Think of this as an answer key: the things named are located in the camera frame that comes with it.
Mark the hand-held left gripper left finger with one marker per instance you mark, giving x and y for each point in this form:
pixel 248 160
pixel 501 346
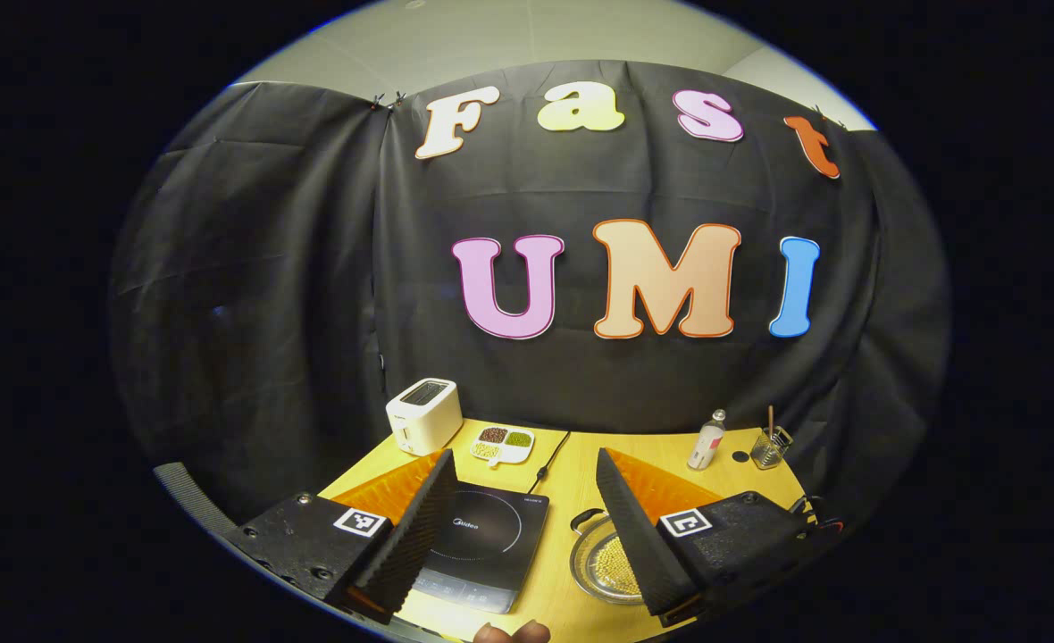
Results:
pixel 415 527

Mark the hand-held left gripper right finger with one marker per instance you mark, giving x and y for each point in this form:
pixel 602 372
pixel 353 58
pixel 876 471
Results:
pixel 634 536

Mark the stainless steel pot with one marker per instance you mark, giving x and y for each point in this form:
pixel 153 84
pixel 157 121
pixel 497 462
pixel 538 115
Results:
pixel 583 563

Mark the black induction cooktop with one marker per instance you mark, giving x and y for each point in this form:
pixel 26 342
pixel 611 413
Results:
pixel 491 545

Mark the heap of yellow soybeans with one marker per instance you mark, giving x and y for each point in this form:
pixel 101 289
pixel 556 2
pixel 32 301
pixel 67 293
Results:
pixel 616 563

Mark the white toaster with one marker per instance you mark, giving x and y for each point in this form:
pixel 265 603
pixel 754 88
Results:
pixel 420 415

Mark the clear bottle pink label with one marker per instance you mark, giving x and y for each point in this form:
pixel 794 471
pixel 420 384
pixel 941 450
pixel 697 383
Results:
pixel 706 445

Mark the white divided bean dish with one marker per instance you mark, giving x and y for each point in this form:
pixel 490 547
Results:
pixel 502 445

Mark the wooden stick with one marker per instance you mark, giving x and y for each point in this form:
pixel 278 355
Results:
pixel 770 420

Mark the black backdrop cloth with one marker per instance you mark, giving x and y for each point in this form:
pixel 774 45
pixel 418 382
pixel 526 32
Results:
pixel 313 268

